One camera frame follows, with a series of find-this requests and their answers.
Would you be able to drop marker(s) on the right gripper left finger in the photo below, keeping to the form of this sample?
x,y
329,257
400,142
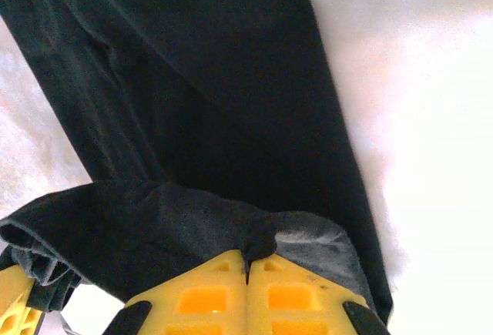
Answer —
x,y
200,300

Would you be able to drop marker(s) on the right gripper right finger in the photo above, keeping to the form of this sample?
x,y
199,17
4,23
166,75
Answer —
x,y
292,300

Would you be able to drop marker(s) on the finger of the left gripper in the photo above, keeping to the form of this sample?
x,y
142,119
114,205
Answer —
x,y
15,304

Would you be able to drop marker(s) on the black t-shirt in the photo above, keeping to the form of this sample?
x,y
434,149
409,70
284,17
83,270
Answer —
x,y
212,100

